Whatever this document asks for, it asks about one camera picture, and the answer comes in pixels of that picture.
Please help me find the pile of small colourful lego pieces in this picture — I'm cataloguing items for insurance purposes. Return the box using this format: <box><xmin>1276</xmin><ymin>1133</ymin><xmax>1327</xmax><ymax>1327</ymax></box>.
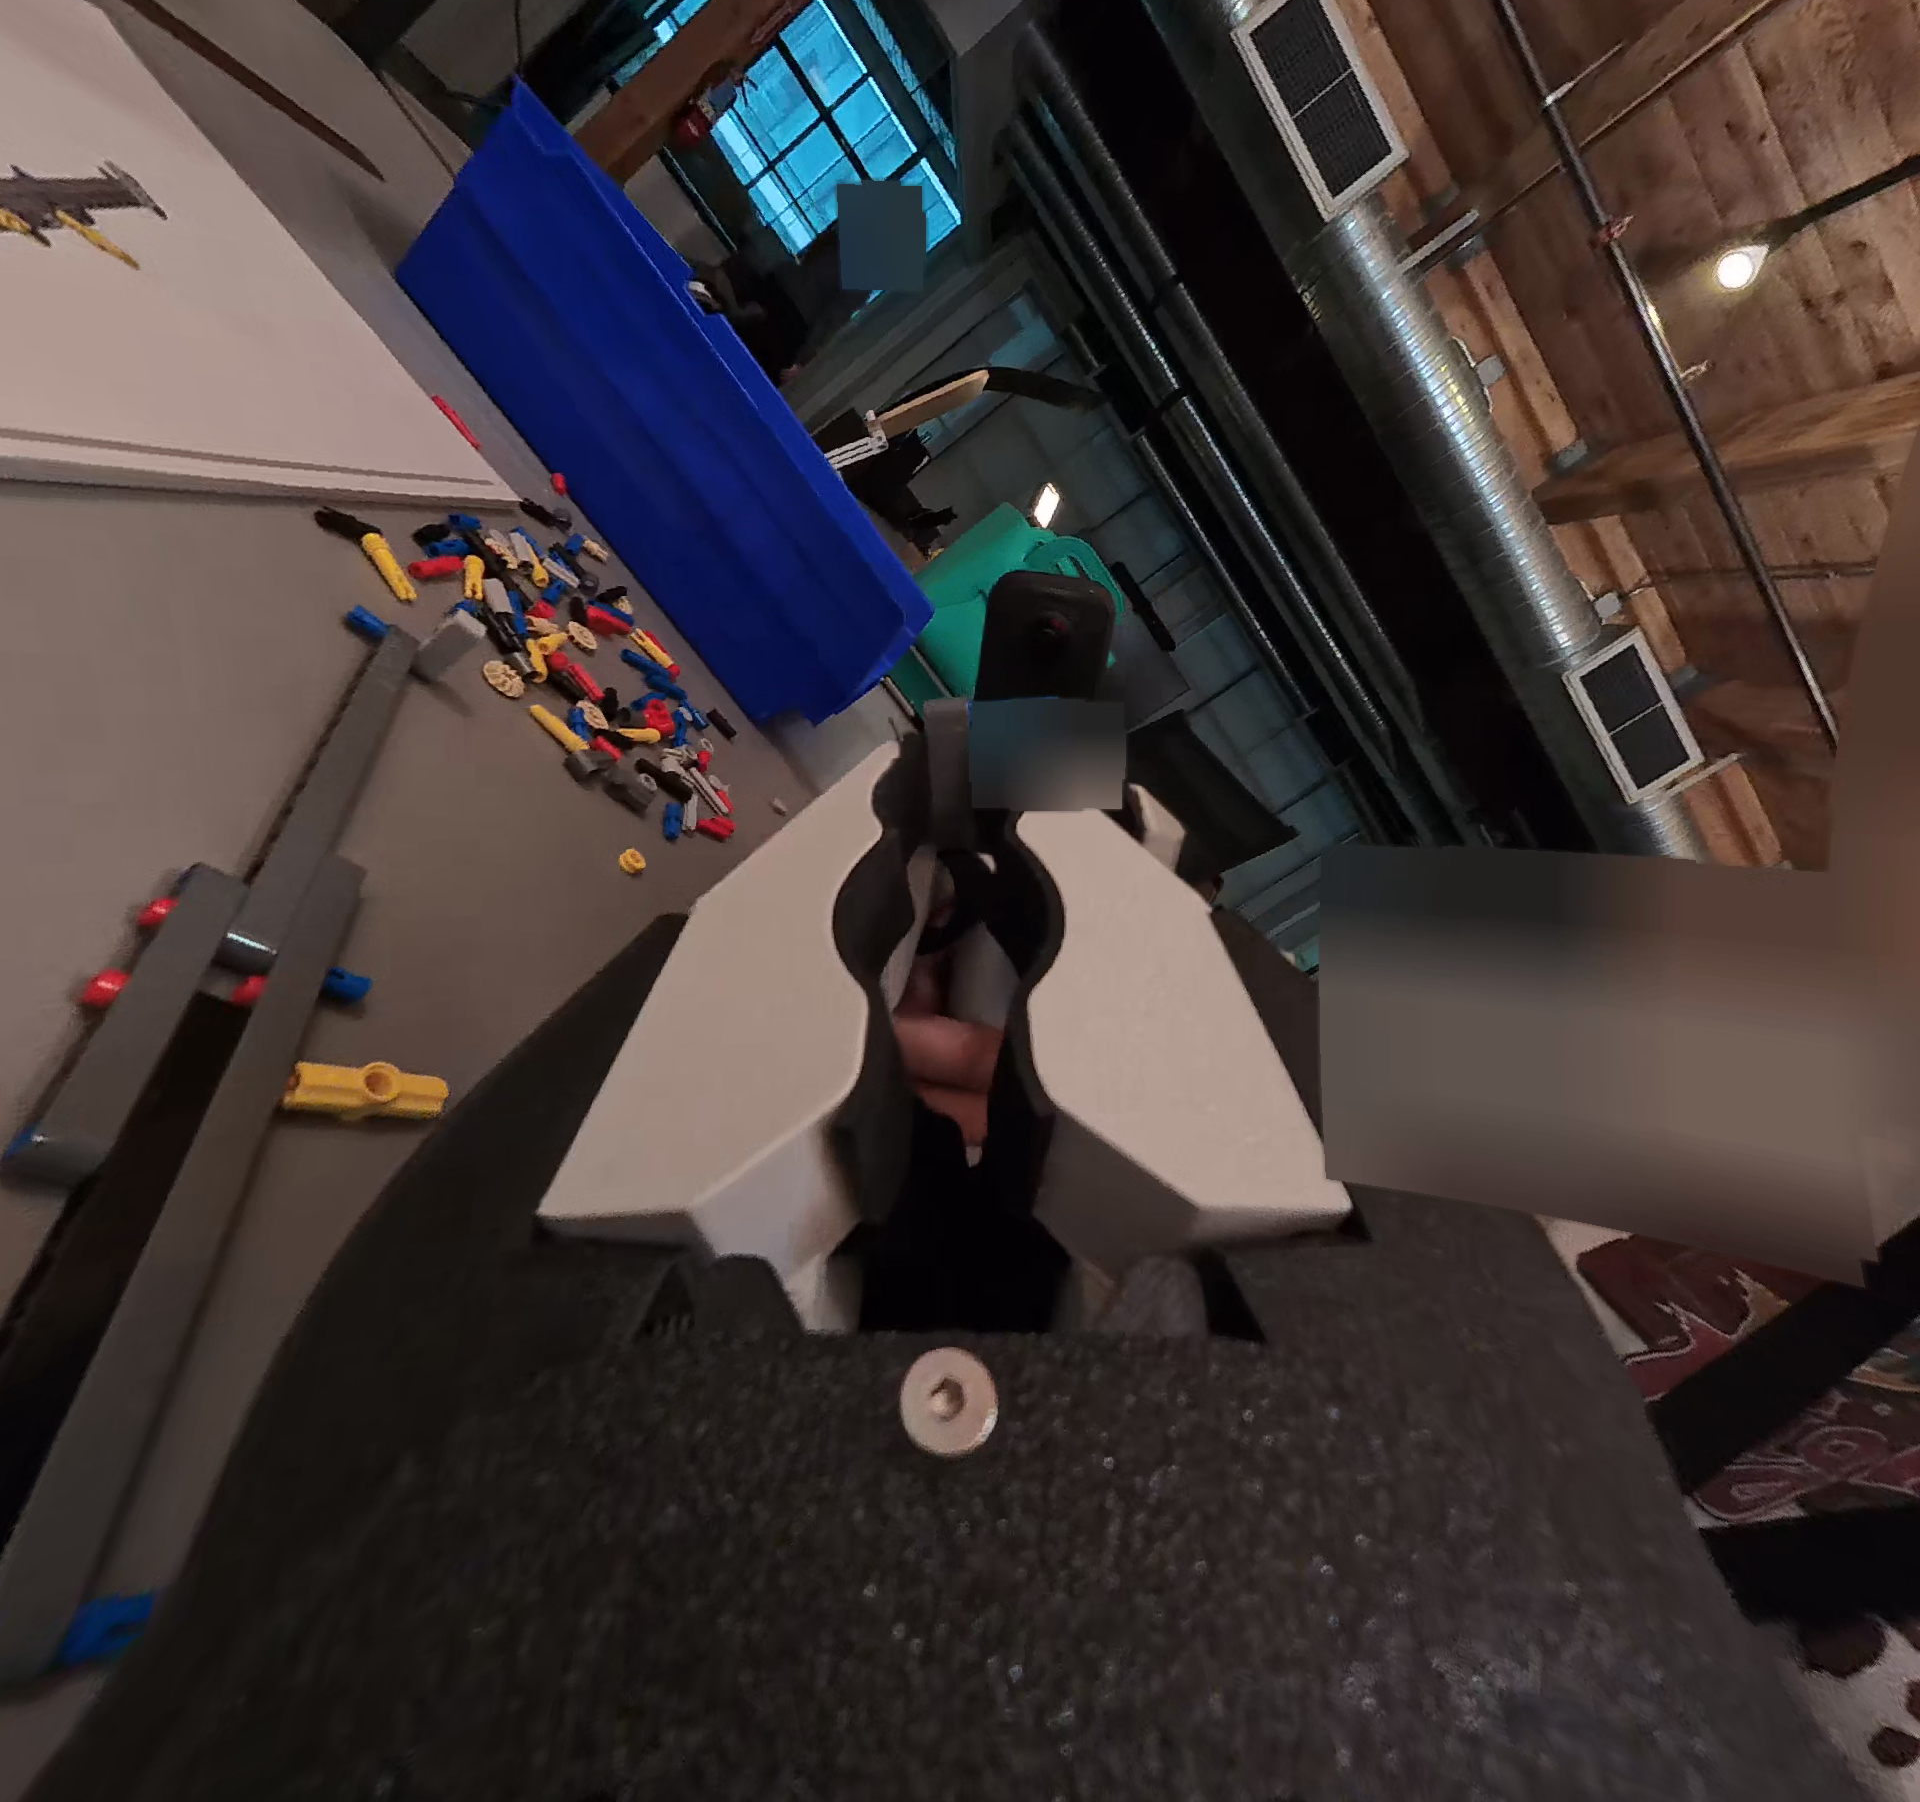
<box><xmin>316</xmin><ymin>500</ymin><xmax>745</xmax><ymax>843</ymax></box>

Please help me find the long grey lego beam assembly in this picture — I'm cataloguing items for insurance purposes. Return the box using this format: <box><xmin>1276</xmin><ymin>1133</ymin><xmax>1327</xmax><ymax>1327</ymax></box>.
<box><xmin>0</xmin><ymin>624</ymin><xmax>470</xmax><ymax>1684</ymax></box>

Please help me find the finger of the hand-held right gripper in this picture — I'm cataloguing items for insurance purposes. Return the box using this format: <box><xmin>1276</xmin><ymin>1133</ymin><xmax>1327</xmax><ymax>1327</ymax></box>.
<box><xmin>891</xmin><ymin>848</ymin><xmax>965</xmax><ymax>984</ymax></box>
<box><xmin>1119</xmin><ymin>780</ymin><xmax>1192</xmax><ymax>886</ymax></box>

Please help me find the teal felt bag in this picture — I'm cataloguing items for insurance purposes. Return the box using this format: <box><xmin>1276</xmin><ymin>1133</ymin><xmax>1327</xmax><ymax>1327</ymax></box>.
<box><xmin>912</xmin><ymin>500</ymin><xmax>1124</xmax><ymax>701</ymax></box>

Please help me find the black strap with buckle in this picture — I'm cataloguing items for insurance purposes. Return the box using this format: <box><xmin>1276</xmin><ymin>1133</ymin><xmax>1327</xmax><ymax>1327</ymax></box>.
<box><xmin>1648</xmin><ymin>1284</ymin><xmax>1920</xmax><ymax>1622</ymax></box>

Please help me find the blue plastic bin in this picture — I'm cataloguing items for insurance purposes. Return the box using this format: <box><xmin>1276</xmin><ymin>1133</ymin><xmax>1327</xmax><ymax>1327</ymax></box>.
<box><xmin>395</xmin><ymin>74</ymin><xmax>936</xmax><ymax>728</ymax></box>

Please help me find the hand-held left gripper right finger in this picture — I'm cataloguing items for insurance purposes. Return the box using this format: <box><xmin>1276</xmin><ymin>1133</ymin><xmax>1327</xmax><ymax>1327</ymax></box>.
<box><xmin>983</xmin><ymin>796</ymin><xmax>1353</xmax><ymax>1334</ymax></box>

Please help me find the white grille box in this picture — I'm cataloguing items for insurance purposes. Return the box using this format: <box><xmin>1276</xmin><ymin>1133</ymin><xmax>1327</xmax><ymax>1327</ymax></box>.
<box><xmin>1560</xmin><ymin>627</ymin><xmax>1706</xmax><ymax>801</ymax></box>
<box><xmin>1231</xmin><ymin>0</ymin><xmax>1414</xmax><ymax>220</ymax></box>

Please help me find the small wooden board on stand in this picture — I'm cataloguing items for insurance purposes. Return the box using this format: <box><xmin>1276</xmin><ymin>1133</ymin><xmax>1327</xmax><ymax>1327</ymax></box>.
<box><xmin>817</xmin><ymin>366</ymin><xmax>992</xmax><ymax>471</ymax></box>

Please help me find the thin metal pole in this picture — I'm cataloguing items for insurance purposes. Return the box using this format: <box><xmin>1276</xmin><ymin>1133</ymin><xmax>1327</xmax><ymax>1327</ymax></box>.
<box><xmin>1440</xmin><ymin>0</ymin><xmax>1843</xmax><ymax>751</ymax></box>

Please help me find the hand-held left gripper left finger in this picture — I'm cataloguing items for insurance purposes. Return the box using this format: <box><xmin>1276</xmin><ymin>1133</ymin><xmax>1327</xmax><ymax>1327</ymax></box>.
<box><xmin>536</xmin><ymin>744</ymin><xmax>940</xmax><ymax>1334</ymax></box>

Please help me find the yellow lego connector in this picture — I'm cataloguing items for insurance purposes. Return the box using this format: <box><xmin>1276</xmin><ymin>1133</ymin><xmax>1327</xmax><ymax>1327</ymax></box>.
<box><xmin>284</xmin><ymin>1060</ymin><xmax>453</xmax><ymax>1125</ymax></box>

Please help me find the ceiling lamp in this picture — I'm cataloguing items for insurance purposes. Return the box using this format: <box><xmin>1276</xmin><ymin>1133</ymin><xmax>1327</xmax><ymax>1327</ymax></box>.
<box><xmin>1711</xmin><ymin>152</ymin><xmax>1920</xmax><ymax>294</ymax></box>

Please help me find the large paned window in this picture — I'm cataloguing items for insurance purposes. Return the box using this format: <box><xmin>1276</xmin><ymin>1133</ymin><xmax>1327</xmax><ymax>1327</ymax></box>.
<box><xmin>702</xmin><ymin>0</ymin><xmax>965</xmax><ymax>260</ymax></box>

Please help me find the wooden post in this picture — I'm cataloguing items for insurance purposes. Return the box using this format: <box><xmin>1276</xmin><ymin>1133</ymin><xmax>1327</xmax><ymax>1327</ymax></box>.
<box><xmin>569</xmin><ymin>0</ymin><xmax>936</xmax><ymax>185</ymax></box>

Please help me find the open instruction booklet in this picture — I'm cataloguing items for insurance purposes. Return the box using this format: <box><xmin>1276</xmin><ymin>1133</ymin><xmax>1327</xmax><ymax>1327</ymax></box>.
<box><xmin>0</xmin><ymin>0</ymin><xmax>523</xmax><ymax>505</ymax></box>

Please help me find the metal ventilation duct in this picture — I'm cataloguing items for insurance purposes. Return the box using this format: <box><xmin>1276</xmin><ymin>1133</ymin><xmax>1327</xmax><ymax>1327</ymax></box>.
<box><xmin>1084</xmin><ymin>0</ymin><xmax>1713</xmax><ymax>862</ymax></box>

